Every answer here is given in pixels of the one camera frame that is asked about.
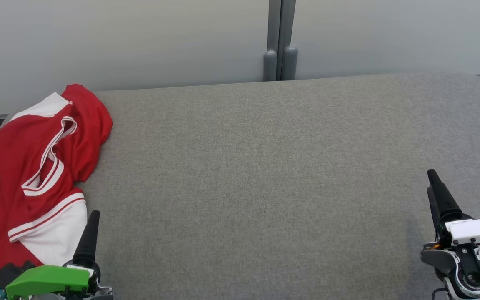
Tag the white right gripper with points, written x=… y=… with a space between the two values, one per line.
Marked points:
x=477 y=229

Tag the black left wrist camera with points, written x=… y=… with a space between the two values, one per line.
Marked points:
x=6 y=273

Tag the grey rounded post foot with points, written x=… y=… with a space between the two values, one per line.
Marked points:
x=270 y=66
x=290 y=64

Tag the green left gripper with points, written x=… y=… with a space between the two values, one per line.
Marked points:
x=48 y=279

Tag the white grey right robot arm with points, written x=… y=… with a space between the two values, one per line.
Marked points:
x=473 y=279

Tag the grey partition post with slots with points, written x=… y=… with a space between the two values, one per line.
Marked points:
x=281 y=25

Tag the red shirt with white sleeves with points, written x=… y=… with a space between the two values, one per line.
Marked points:
x=11 y=166

